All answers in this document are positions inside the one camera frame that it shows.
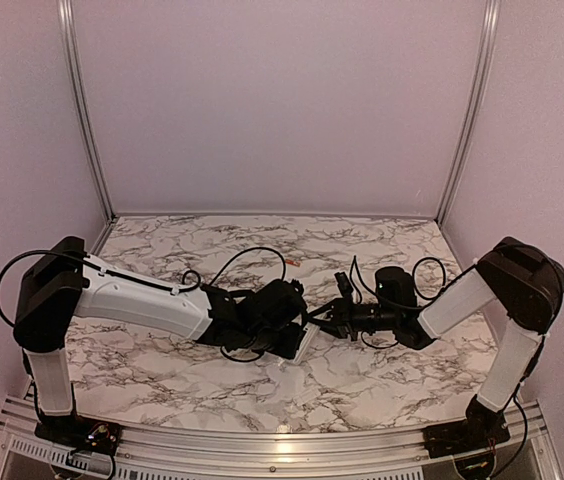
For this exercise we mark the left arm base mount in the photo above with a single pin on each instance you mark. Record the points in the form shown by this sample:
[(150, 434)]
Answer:
[(81, 433)]

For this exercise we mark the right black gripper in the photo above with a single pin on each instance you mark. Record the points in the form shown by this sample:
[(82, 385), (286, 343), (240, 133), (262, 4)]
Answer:
[(340, 323)]

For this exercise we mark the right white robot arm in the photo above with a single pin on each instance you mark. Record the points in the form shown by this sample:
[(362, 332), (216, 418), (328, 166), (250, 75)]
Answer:
[(527, 283)]

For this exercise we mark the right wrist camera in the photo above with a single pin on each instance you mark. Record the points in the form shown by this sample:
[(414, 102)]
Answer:
[(344, 285)]

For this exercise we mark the front aluminium rail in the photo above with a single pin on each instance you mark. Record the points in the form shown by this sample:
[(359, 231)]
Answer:
[(152, 452)]

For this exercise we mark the white battery cover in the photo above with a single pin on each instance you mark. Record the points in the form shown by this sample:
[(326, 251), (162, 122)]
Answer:
[(308, 396)]

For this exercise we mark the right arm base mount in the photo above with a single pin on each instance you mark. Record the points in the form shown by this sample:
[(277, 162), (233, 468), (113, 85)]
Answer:
[(458, 437)]

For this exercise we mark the right aluminium frame post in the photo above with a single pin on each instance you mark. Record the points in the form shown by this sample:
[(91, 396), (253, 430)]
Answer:
[(477, 90)]

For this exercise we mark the white remote control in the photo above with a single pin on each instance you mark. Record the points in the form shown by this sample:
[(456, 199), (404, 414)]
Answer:
[(310, 331)]

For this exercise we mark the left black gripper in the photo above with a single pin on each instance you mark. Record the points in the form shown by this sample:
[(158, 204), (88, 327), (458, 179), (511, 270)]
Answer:
[(289, 347)]

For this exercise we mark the aluminium frame post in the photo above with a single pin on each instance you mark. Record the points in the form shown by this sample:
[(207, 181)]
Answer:
[(477, 90), (70, 42)]

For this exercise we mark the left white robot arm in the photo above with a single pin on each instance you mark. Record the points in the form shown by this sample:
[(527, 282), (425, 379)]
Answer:
[(66, 283)]

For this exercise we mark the left aluminium frame post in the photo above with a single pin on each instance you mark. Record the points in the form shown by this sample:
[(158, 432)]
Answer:
[(70, 42)]

